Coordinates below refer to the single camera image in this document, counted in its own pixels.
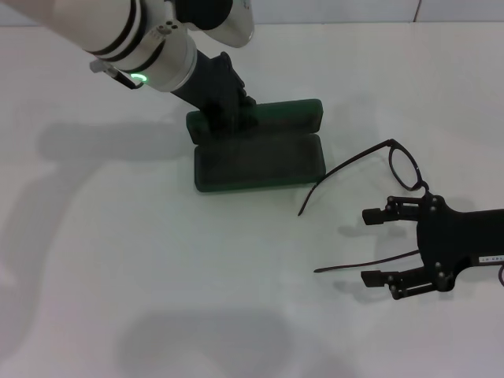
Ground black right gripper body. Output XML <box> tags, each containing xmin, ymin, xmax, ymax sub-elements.
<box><xmin>416</xmin><ymin>194</ymin><xmax>504</xmax><ymax>293</ymax></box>

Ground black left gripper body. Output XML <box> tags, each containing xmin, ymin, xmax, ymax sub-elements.
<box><xmin>169</xmin><ymin>50</ymin><xmax>248</xmax><ymax>110</ymax></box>

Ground black round-frame glasses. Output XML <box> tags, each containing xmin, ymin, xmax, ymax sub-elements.
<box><xmin>297</xmin><ymin>139</ymin><xmax>434</xmax><ymax>276</ymax></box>

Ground green glasses case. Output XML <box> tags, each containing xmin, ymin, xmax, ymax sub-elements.
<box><xmin>185</xmin><ymin>98</ymin><xmax>327</xmax><ymax>194</ymax></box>

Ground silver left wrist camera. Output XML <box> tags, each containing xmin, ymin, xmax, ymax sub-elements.
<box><xmin>165</xmin><ymin>0</ymin><xmax>256</xmax><ymax>49</ymax></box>

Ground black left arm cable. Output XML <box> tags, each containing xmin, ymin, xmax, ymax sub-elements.
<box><xmin>89</xmin><ymin>58</ymin><xmax>147</xmax><ymax>91</ymax></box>

